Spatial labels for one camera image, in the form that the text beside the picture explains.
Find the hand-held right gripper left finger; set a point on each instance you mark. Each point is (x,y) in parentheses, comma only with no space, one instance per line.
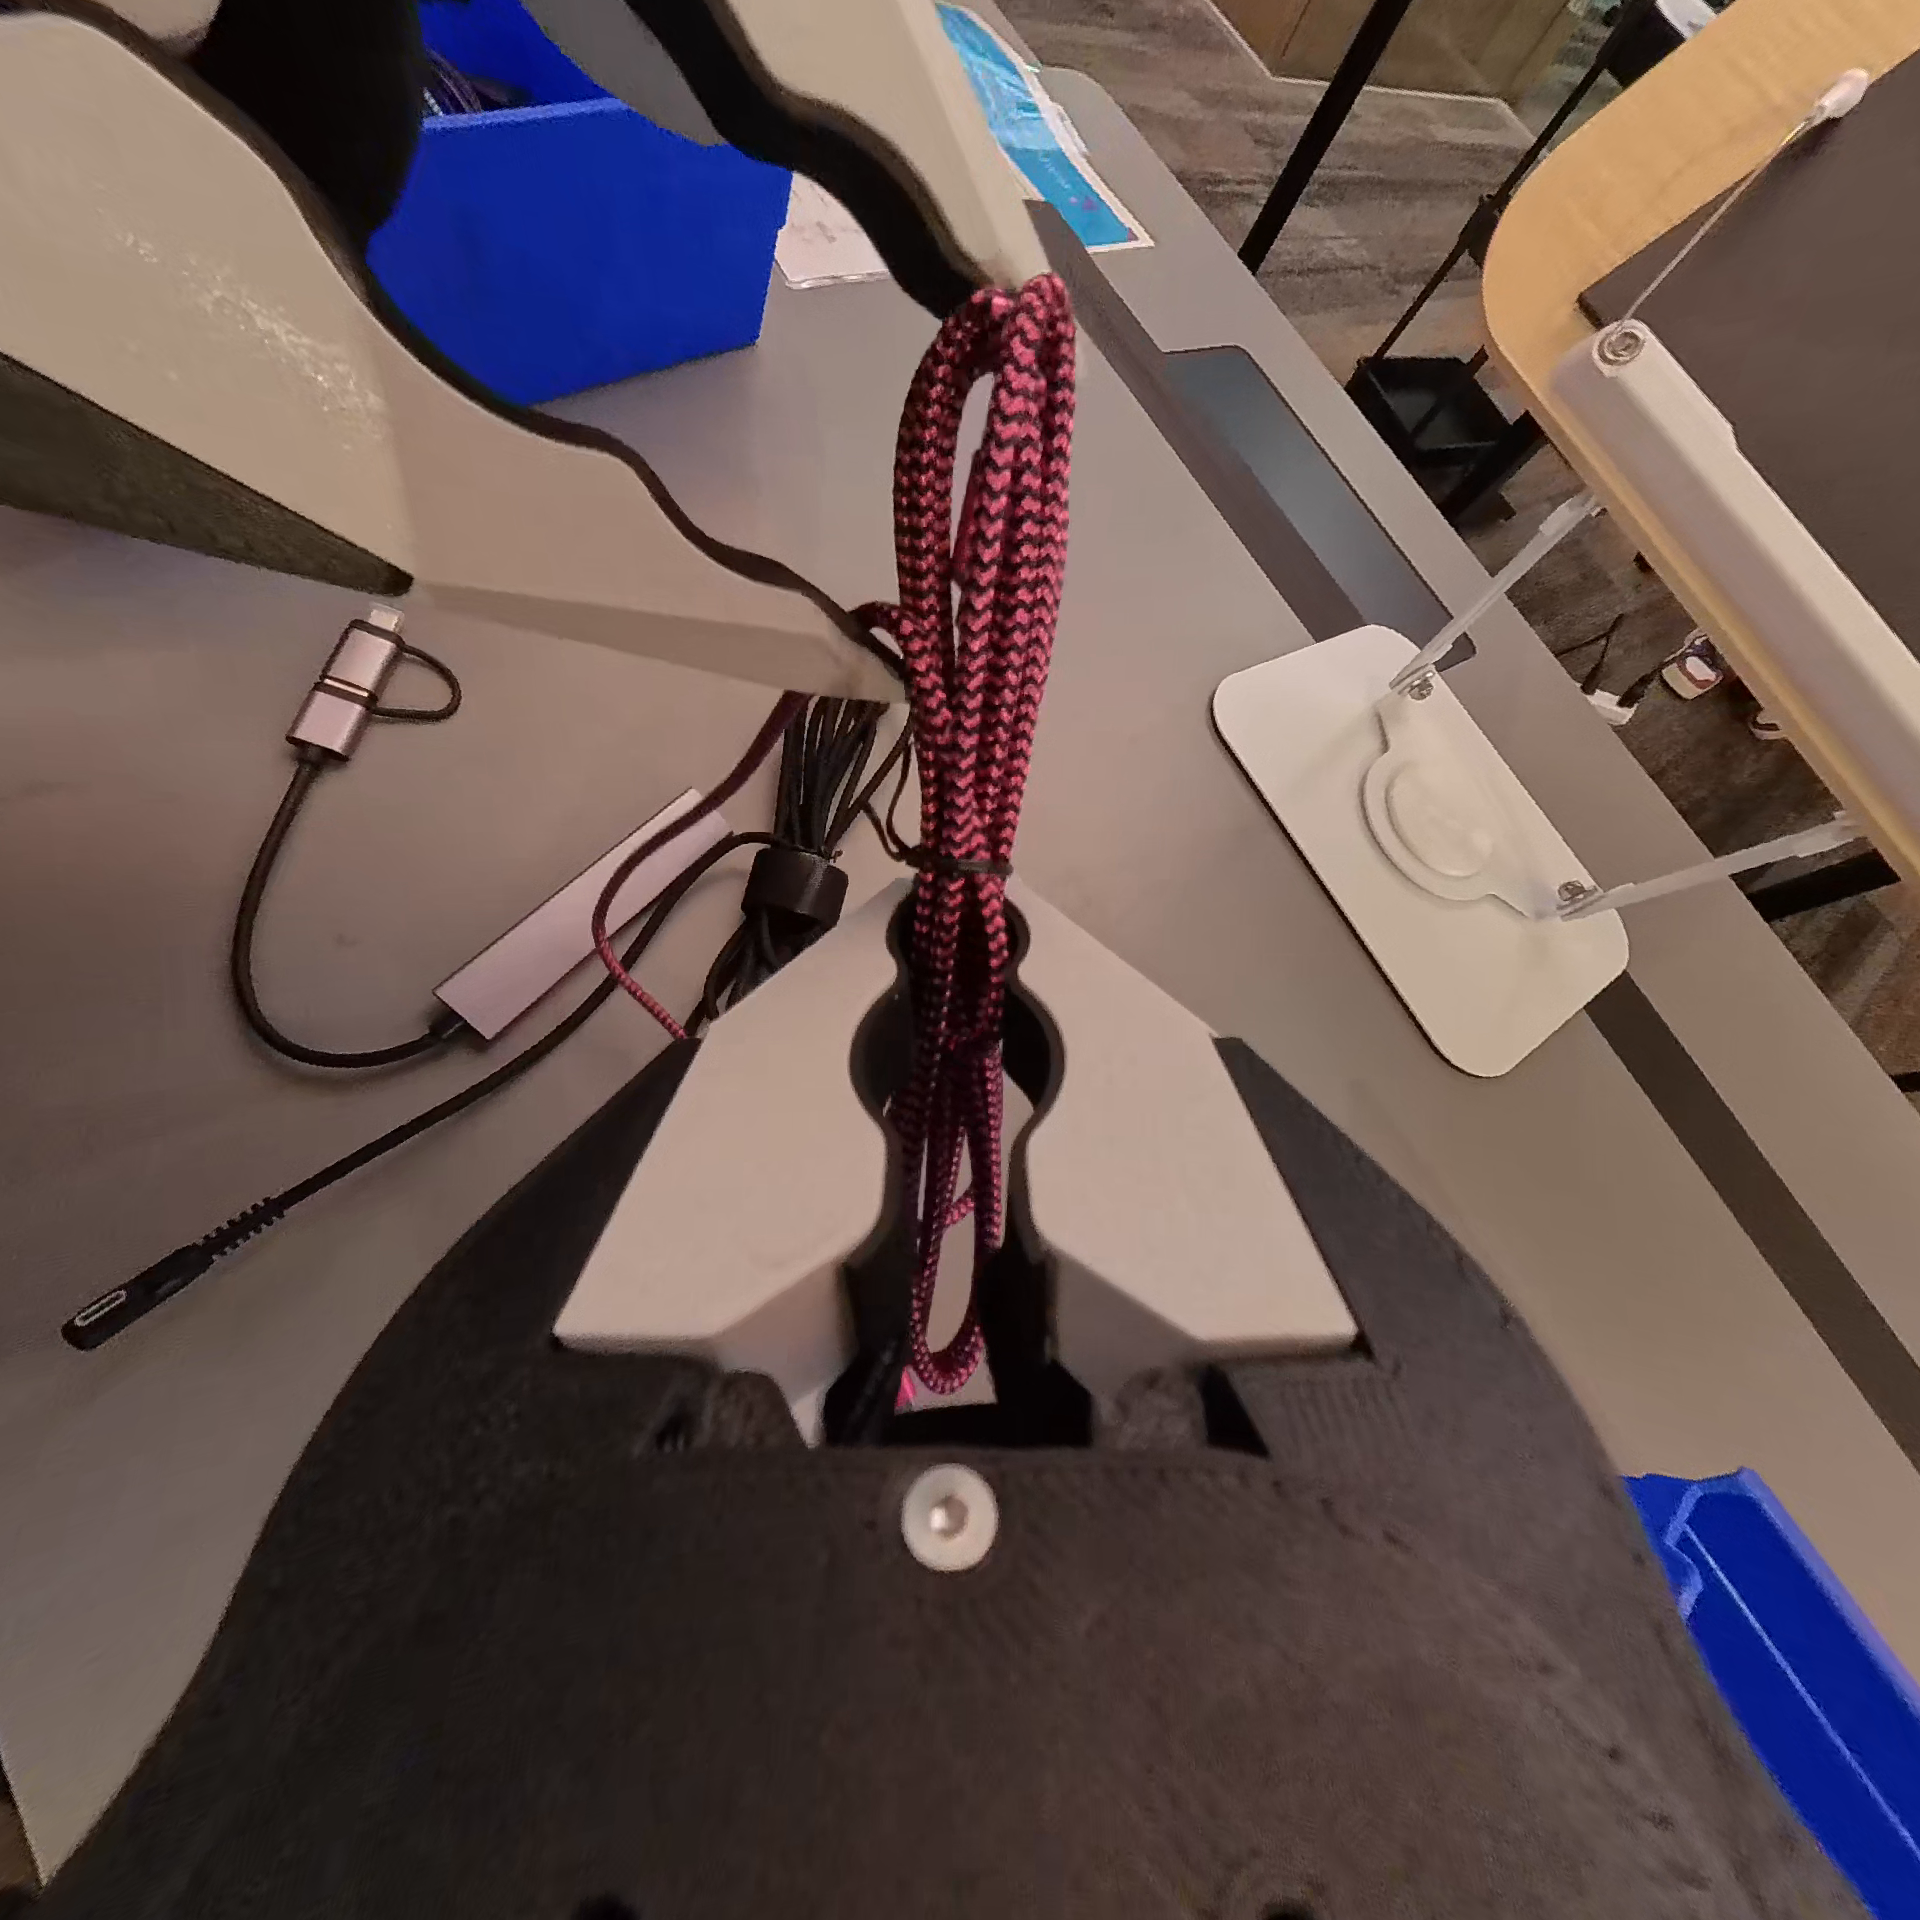
(721,1202)

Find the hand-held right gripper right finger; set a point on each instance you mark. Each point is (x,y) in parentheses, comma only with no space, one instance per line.
(1171,1202)

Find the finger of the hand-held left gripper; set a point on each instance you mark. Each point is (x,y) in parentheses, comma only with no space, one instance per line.
(901,119)
(224,300)

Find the grey usb hub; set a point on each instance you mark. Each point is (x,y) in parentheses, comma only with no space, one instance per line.
(585,922)

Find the grey usb adapter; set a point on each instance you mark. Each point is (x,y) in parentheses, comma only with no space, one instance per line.
(341,698)

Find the person's left hand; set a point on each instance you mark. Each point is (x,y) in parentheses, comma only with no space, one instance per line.
(299,107)

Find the white blue printed leaflet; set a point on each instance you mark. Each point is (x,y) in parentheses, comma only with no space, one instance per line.
(1050,136)

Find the blue plastic bin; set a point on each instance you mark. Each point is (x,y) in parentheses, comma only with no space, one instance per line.
(1798,1682)
(598,254)

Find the black pole stand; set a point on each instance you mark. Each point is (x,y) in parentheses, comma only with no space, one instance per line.
(1318,119)

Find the white tablet stand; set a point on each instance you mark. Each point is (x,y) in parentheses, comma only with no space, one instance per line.
(1318,780)

